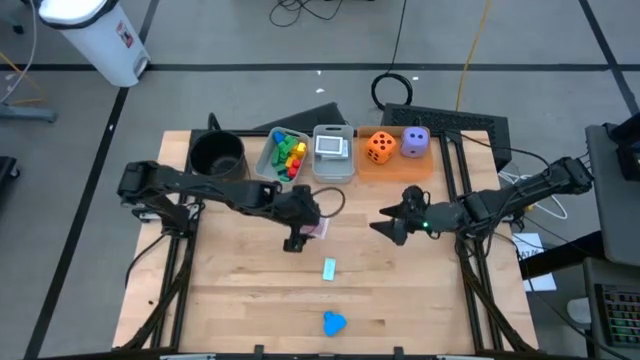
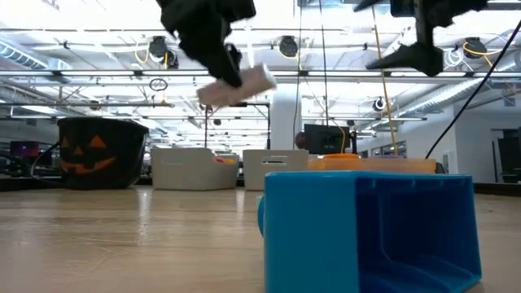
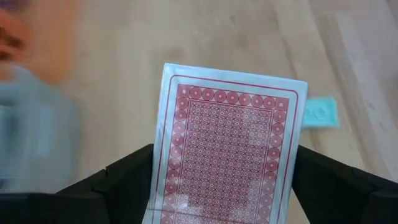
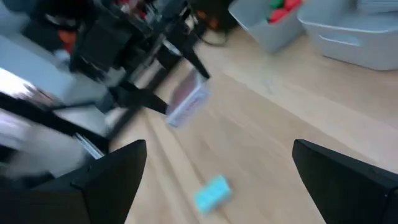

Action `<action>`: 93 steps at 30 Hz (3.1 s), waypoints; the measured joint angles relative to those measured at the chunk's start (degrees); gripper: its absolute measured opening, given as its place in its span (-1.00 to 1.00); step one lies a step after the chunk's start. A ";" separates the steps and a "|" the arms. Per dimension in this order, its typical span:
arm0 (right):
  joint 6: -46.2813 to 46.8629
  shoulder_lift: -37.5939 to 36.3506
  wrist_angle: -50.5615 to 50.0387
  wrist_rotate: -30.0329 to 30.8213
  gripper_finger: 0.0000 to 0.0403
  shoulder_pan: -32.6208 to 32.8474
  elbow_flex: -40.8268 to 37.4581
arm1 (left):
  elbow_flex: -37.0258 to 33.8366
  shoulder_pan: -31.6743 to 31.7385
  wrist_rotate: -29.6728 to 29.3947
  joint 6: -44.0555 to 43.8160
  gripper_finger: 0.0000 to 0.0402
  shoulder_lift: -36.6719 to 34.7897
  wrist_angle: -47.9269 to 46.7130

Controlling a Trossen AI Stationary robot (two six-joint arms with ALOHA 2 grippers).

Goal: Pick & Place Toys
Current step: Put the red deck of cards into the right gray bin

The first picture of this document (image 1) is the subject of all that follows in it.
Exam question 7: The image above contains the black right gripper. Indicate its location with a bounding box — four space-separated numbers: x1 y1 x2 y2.
368 184 437 247

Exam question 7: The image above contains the red patterned playing card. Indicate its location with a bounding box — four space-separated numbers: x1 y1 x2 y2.
299 216 332 241

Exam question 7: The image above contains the blue white playing card box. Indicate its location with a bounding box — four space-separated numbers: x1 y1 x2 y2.
319 138 351 161

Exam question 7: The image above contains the grey white playing card box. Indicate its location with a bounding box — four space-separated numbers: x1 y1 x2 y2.
314 135 347 156

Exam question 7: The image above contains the orange foam die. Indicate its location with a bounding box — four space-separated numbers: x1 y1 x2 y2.
365 130 398 166

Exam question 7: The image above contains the purple foam die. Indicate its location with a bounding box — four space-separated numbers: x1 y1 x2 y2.
400 126 431 160

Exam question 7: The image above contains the light blue toy block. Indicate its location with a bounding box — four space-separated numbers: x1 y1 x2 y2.
322 310 348 338

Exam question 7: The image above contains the orange plastic tray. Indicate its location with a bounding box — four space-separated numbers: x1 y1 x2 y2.
355 125 436 184

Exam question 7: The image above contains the black pumpkin face bucket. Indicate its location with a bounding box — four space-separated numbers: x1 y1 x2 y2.
188 112 250 182

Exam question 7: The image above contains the black perforated panel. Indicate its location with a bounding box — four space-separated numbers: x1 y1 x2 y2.
380 102 513 169

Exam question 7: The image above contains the white paper sheet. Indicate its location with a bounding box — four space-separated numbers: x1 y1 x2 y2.
510 231 558 293

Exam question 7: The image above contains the black monitor stand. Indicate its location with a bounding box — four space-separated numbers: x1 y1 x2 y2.
603 111 640 182

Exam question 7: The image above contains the black keyboard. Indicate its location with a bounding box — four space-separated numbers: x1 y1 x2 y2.
593 283 640 350

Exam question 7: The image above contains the white trash can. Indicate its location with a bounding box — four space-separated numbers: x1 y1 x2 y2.
38 0 152 89

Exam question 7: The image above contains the grey stand base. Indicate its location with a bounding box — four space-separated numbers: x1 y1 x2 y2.
0 101 59 124

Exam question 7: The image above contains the black floor object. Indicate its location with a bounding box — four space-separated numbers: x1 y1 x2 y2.
0 155 22 194

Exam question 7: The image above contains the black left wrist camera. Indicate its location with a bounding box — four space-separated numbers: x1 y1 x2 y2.
282 236 308 254

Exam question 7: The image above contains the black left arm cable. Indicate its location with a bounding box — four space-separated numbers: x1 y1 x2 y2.
310 186 348 219

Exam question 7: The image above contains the black coiled cable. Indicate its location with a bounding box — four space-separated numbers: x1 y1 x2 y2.
369 0 415 112

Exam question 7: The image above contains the yellow hanging cable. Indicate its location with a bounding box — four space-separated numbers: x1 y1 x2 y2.
454 0 495 113

